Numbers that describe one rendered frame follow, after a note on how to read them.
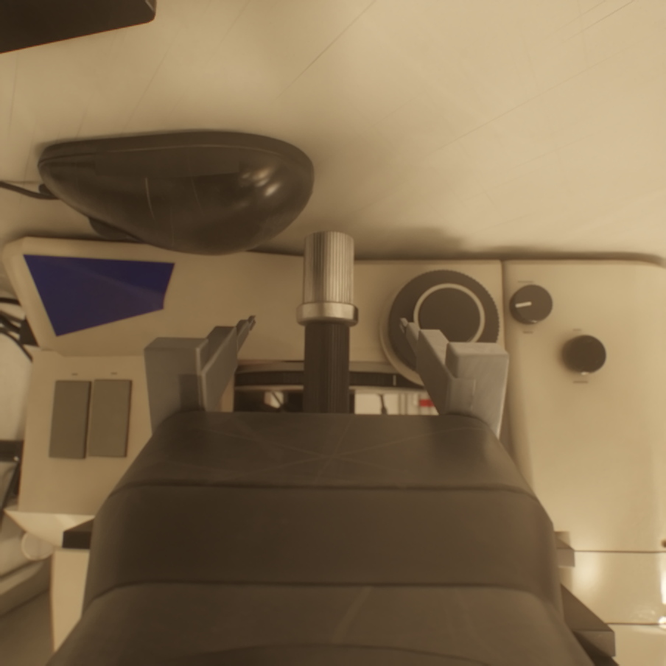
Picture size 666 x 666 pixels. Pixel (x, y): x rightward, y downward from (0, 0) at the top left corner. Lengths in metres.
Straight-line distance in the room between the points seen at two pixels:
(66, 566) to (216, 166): 0.34
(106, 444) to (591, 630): 0.28
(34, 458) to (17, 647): 0.66
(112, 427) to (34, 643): 0.70
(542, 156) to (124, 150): 0.16
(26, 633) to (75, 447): 0.72
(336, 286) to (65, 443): 0.21
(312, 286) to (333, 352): 0.04
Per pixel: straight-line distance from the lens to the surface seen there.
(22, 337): 0.47
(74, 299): 0.33
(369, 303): 0.31
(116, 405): 0.34
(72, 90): 0.19
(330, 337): 0.24
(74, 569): 0.45
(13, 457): 0.75
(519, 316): 0.31
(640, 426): 0.35
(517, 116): 0.19
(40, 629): 1.06
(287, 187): 0.20
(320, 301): 0.24
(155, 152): 0.20
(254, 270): 0.31
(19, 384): 0.93
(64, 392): 0.36
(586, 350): 0.32
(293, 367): 0.33
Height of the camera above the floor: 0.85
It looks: 8 degrees down
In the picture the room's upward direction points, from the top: 179 degrees counter-clockwise
